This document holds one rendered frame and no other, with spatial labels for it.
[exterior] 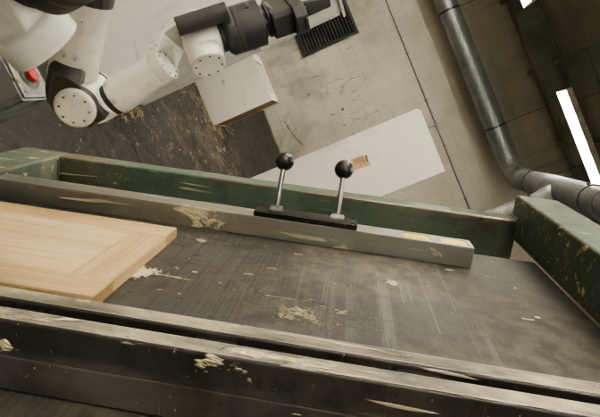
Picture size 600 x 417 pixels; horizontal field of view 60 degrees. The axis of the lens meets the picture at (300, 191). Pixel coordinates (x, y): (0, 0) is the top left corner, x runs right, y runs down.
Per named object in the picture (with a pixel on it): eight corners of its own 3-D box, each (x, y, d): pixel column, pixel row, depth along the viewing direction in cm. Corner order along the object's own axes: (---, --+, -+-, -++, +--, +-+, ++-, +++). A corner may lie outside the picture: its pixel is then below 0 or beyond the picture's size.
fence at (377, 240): (7, 191, 110) (7, 173, 109) (465, 259, 103) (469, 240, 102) (-9, 196, 105) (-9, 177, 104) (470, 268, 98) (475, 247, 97)
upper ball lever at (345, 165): (326, 225, 103) (335, 162, 107) (345, 229, 102) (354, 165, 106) (326, 221, 99) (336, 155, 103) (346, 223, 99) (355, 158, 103)
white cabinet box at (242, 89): (206, 81, 630) (260, 57, 617) (225, 126, 632) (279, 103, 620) (193, 78, 585) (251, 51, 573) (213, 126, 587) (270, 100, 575)
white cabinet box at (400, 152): (223, 190, 534) (414, 111, 499) (245, 242, 537) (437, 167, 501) (204, 196, 474) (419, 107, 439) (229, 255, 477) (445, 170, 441)
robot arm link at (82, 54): (28, 113, 97) (46, -5, 87) (54, 90, 108) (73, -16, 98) (91, 134, 100) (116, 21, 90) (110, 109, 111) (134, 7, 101)
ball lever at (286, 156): (266, 217, 104) (277, 154, 107) (285, 220, 103) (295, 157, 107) (264, 212, 100) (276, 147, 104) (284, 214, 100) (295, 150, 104)
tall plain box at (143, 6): (110, 39, 410) (314, -62, 380) (140, 111, 413) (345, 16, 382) (37, 13, 321) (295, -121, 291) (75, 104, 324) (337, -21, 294)
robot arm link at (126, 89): (163, 94, 97) (85, 145, 102) (173, 77, 106) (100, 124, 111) (126, 45, 93) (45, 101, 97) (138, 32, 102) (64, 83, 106)
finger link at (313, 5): (330, 8, 102) (300, 17, 101) (328, -8, 100) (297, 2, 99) (333, 11, 101) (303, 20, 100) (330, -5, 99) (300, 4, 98)
